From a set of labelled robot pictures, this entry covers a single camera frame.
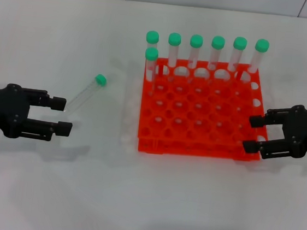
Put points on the clear test tube green cap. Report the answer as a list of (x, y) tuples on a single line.
[(262, 45), (152, 54), (240, 43), (175, 39), (152, 36), (196, 40), (218, 42), (100, 79)]

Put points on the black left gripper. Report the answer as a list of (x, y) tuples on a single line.
[(3, 107)]

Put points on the orange test tube rack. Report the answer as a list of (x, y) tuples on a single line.
[(183, 148)]

